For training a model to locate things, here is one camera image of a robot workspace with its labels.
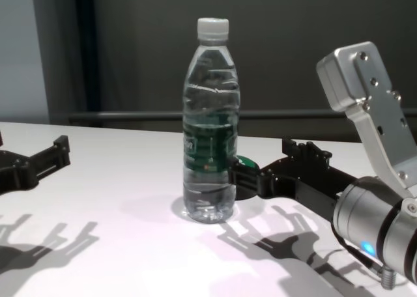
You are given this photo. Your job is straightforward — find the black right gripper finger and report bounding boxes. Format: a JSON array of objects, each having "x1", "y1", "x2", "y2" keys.
[
  {"x1": 281, "y1": 138, "x2": 333, "y2": 170},
  {"x1": 227, "y1": 156, "x2": 262, "y2": 195}
]

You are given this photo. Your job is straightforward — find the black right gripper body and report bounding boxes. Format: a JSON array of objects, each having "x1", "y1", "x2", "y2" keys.
[{"x1": 257, "y1": 156, "x2": 360, "y2": 210}]

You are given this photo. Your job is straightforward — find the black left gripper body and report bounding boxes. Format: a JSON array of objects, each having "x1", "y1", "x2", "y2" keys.
[{"x1": 0, "y1": 149, "x2": 40, "y2": 196}]

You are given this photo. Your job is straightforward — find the clear water bottle green label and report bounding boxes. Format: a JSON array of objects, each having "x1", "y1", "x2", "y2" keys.
[{"x1": 181, "y1": 17, "x2": 242, "y2": 224}]

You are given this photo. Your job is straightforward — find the green YES push button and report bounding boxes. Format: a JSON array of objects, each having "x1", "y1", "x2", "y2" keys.
[{"x1": 233, "y1": 154, "x2": 260, "y2": 201}]

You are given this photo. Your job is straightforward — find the dark grey wall rail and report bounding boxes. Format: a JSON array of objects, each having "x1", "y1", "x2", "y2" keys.
[{"x1": 68, "y1": 109, "x2": 417, "y2": 124}]

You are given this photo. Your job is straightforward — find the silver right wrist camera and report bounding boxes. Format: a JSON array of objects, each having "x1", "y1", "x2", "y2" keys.
[{"x1": 315, "y1": 41, "x2": 417, "y2": 219}]

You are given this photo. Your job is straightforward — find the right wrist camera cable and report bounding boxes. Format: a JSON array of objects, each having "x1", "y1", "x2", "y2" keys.
[{"x1": 341, "y1": 241, "x2": 397, "y2": 289}]

